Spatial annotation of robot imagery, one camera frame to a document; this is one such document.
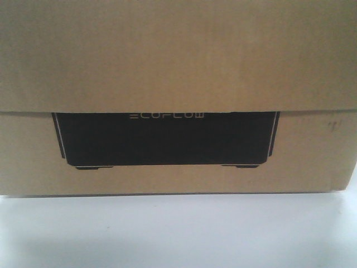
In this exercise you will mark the brown EcoFlow cardboard box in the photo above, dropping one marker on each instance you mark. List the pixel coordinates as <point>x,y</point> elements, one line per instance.
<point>177,97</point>

